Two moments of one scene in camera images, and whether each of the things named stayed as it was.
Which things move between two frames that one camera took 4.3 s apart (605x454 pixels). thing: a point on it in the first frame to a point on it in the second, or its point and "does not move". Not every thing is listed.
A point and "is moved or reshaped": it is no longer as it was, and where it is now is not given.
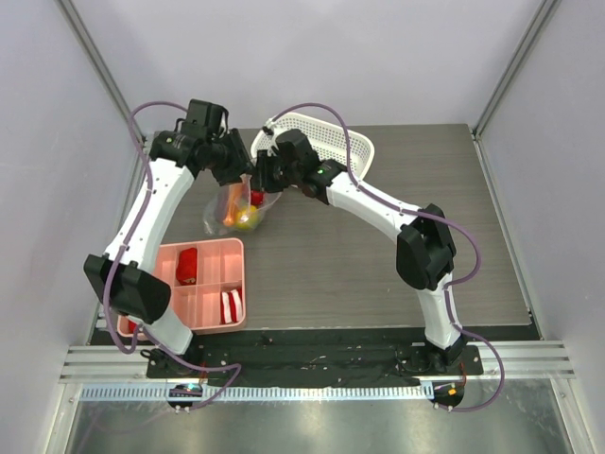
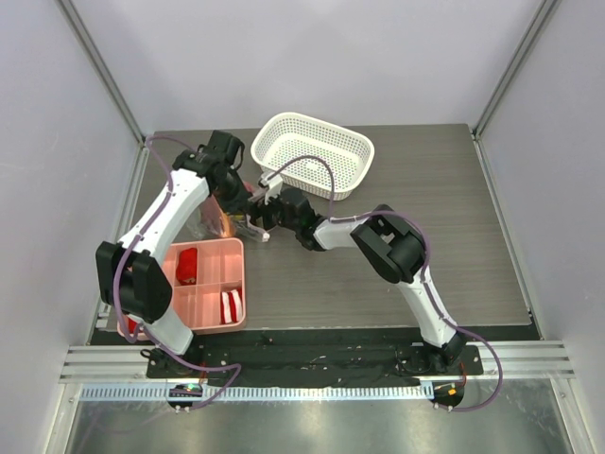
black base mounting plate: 312,364 does not move
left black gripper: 241,164 to 242,203
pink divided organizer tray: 207,285 does not move
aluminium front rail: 513,362 does not move
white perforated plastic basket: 327,133 does not move
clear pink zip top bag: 236,207 is moved or reshaped
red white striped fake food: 231,306 does not move
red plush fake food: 187,267 does not move
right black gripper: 264,172 to 270,217
